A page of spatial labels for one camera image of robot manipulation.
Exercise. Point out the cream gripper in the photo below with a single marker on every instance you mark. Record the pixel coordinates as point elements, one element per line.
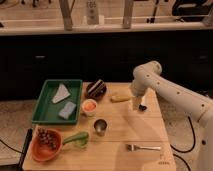
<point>136,102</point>

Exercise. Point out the yellow banana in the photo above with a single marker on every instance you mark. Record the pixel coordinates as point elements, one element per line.
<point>116,99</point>

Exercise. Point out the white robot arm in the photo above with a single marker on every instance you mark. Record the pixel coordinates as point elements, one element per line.
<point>198,106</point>

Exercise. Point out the small metal cup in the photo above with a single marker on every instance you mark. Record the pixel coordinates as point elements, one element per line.
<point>100,127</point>

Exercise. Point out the white cup with orange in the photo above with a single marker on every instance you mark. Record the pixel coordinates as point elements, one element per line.
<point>89,107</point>

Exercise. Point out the chocolate cake slice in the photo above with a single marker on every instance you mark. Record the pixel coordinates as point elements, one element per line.
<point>96,90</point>

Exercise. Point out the silver fork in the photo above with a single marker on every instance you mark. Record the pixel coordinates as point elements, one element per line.
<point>132,147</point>

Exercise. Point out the green bell pepper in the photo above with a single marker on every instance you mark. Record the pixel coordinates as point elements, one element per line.
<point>79,139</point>

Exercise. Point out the white triangular cloth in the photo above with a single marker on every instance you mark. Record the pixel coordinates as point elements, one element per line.
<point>61,93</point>

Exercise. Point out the green plastic tray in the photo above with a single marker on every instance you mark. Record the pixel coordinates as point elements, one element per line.
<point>47,112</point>

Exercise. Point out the dark grapes bunch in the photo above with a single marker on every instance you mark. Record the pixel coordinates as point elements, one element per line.
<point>46,138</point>

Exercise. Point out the orange bowl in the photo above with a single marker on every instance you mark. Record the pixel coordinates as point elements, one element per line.
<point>43,153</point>

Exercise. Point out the black bar at table edge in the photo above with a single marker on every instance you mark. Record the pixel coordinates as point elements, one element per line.
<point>27,141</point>

